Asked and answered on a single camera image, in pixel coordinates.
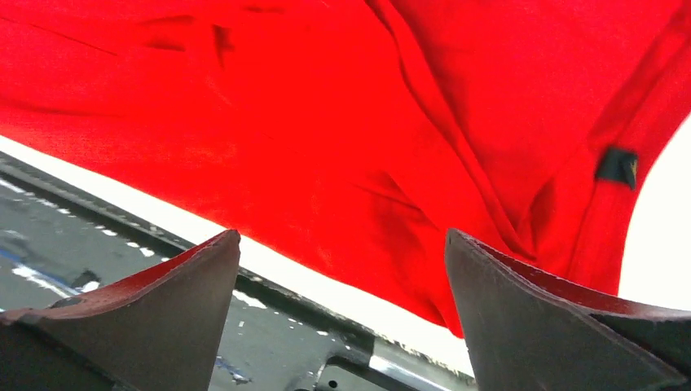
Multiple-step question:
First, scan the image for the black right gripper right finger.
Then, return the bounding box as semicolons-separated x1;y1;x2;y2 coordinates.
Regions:
445;229;690;390

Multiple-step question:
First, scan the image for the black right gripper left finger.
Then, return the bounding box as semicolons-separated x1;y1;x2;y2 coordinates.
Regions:
1;231;240;390

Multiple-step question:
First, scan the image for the red t shirt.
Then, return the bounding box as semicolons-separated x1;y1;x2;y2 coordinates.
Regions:
1;1;690;335

